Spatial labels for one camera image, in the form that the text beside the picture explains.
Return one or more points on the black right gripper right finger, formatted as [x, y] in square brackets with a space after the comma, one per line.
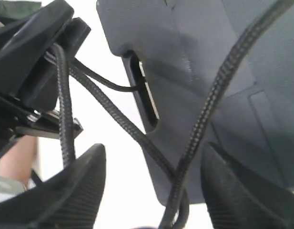
[239, 198]

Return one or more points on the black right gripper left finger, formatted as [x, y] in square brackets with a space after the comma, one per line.
[68, 200]

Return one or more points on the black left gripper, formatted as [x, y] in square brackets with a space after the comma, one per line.
[26, 75]

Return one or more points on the black plastic carrying case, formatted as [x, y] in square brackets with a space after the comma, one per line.
[181, 45]

